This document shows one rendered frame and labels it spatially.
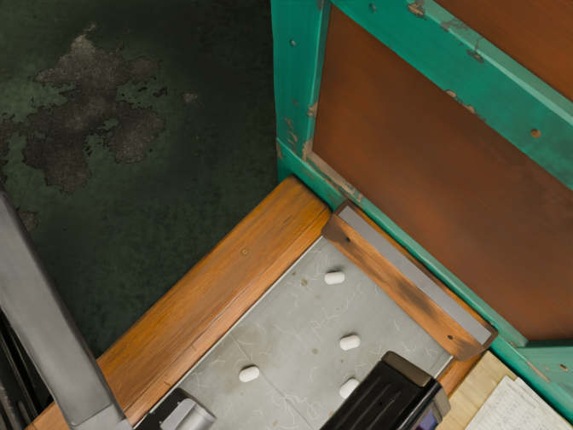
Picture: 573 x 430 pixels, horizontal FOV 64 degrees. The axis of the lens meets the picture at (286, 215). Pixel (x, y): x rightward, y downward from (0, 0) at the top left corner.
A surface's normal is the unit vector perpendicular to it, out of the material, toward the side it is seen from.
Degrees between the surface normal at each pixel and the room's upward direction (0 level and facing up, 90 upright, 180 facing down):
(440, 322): 66
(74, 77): 0
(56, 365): 38
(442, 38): 90
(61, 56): 0
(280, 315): 0
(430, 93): 90
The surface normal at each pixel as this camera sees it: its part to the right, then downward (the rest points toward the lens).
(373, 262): -0.64, 0.52
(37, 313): 0.50, 0.11
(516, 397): 0.00, -0.29
